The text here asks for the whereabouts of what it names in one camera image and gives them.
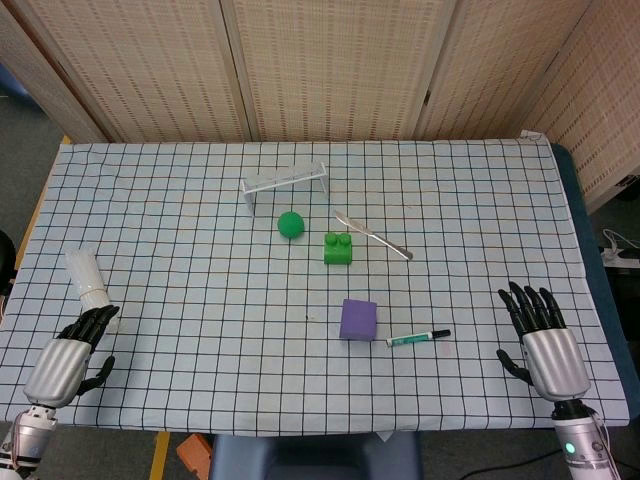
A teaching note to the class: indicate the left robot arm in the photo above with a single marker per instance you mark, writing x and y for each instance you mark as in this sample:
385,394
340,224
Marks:
25,440

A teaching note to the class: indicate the orange block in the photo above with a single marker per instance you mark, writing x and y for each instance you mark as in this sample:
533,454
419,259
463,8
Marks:
192,452

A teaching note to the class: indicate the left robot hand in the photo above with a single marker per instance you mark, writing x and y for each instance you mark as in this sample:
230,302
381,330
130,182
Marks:
56,367

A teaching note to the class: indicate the green marker with black cap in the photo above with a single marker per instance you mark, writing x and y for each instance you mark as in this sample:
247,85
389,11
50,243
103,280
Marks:
417,338

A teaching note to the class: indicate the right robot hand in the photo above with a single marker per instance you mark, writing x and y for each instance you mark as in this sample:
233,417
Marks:
555,360

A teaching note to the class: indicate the blue chair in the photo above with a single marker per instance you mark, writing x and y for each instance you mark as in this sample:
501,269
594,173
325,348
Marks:
315,456

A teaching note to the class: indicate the white power strip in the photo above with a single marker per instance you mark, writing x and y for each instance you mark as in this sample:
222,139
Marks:
619,252

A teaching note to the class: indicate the green toy brick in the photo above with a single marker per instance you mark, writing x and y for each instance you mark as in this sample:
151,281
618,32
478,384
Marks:
338,249

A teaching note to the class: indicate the silver scalpel knife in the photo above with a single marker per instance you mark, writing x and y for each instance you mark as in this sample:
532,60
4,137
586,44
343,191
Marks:
372,234

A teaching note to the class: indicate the beige folding screen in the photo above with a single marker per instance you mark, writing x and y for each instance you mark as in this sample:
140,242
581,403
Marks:
320,70

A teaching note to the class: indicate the purple cube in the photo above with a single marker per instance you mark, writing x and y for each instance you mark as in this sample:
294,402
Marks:
358,320

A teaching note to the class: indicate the grid pattern tablecloth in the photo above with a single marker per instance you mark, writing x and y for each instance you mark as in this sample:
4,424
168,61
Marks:
310,280

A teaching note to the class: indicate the green ball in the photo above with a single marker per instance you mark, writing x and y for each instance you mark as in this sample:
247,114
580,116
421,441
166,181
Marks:
291,224

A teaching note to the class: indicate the white test tube rack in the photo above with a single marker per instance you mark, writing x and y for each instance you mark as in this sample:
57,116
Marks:
285,183

